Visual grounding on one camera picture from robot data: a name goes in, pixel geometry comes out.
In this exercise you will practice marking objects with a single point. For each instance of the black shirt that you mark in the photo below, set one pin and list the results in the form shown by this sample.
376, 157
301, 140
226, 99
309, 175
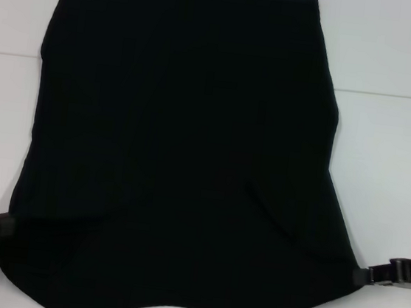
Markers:
176, 121

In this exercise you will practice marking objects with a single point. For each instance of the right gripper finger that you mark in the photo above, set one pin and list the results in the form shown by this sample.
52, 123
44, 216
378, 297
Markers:
396, 271
358, 278

